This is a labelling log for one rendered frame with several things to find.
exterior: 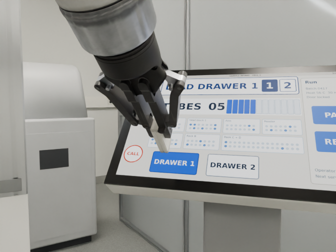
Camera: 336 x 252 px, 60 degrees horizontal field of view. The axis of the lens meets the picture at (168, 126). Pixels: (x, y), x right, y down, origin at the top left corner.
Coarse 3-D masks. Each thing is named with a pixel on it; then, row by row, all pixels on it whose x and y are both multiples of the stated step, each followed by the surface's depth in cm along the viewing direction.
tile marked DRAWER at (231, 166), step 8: (208, 160) 55; (216, 160) 54; (224, 160) 54; (232, 160) 54; (240, 160) 53; (248, 160) 53; (256, 160) 53; (208, 168) 54; (216, 168) 53; (224, 168) 53; (232, 168) 53; (240, 168) 52; (248, 168) 52; (256, 168) 52; (216, 176) 53; (224, 176) 52; (232, 176) 52; (240, 176) 52; (248, 176) 51; (256, 176) 51
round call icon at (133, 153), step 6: (126, 144) 61; (132, 144) 61; (138, 144) 60; (126, 150) 60; (132, 150) 60; (138, 150) 60; (126, 156) 59; (132, 156) 59; (138, 156) 59; (126, 162) 58; (132, 162) 58; (138, 162) 58
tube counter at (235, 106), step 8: (208, 104) 63; (216, 104) 62; (224, 104) 62; (232, 104) 61; (240, 104) 61; (248, 104) 60; (256, 104) 60; (264, 104) 60; (272, 104) 59; (280, 104) 59; (288, 104) 58; (296, 104) 58; (208, 112) 61; (216, 112) 61; (224, 112) 61; (232, 112) 60; (240, 112) 60; (248, 112) 59; (256, 112) 59; (264, 112) 58; (272, 112) 58; (280, 112) 58; (288, 112) 57; (296, 112) 57
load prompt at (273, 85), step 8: (192, 80) 68; (200, 80) 67; (208, 80) 67; (216, 80) 66; (224, 80) 66; (232, 80) 65; (240, 80) 65; (248, 80) 64; (256, 80) 64; (264, 80) 63; (272, 80) 63; (280, 80) 62; (288, 80) 62; (296, 80) 61; (184, 88) 67; (192, 88) 66; (200, 88) 66; (208, 88) 65; (216, 88) 65; (224, 88) 64; (232, 88) 64; (240, 88) 63; (248, 88) 63; (256, 88) 62; (264, 88) 62; (272, 88) 62; (280, 88) 61; (288, 88) 61; (296, 88) 60
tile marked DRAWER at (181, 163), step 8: (160, 152) 58; (168, 152) 58; (176, 152) 57; (184, 152) 57; (192, 152) 57; (152, 160) 57; (160, 160) 57; (168, 160) 57; (176, 160) 56; (184, 160) 56; (192, 160) 56; (152, 168) 56; (160, 168) 56; (168, 168) 56; (176, 168) 55; (184, 168) 55; (192, 168) 55
